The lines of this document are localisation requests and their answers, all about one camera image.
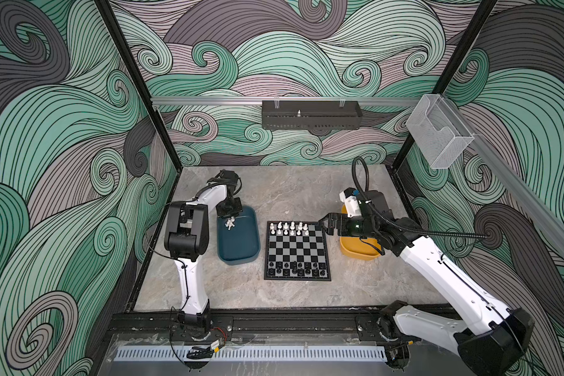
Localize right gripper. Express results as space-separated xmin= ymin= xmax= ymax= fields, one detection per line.
xmin=319 ymin=211 xmax=382 ymax=240

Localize black white chessboard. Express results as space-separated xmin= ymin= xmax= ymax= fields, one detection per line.
xmin=264 ymin=222 xmax=332 ymax=281

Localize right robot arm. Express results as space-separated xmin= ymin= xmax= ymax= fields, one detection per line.
xmin=319 ymin=213 xmax=534 ymax=375

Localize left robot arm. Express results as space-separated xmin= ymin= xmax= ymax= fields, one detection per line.
xmin=164 ymin=169 xmax=243 ymax=333

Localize white pieces in bin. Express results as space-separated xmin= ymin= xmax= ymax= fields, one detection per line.
xmin=225 ymin=216 xmax=236 ymax=230

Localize white chess pieces group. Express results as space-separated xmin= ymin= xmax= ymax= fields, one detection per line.
xmin=267 ymin=222 xmax=316 ymax=237

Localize black chess pieces group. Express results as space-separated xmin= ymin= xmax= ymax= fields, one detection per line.
xmin=265 ymin=262 xmax=330 ymax=279

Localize yellow plastic tray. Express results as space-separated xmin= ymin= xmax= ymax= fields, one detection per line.
xmin=339 ymin=204 xmax=384 ymax=262

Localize teal plastic bin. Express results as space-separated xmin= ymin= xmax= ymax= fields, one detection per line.
xmin=217 ymin=206 xmax=261 ymax=266

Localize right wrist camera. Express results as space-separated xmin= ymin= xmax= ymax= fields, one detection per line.
xmin=339 ymin=187 xmax=362 ymax=218

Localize black perforated wall shelf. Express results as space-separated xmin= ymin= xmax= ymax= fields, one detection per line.
xmin=261 ymin=100 xmax=363 ymax=134

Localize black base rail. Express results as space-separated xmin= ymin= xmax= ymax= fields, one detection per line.
xmin=107 ymin=305 xmax=424 ymax=344

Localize aluminium wall rail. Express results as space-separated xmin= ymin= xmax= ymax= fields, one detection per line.
xmin=151 ymin=96 xmax=421 ymax=108

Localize clear plastic wall box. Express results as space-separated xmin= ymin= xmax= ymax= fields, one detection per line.
xmin=406 ymin=94 xmax=474 ymax=170

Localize white slotted cable duct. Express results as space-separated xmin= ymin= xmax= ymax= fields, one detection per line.
xmin=114 ymin=345 xmax=387 ymax=363

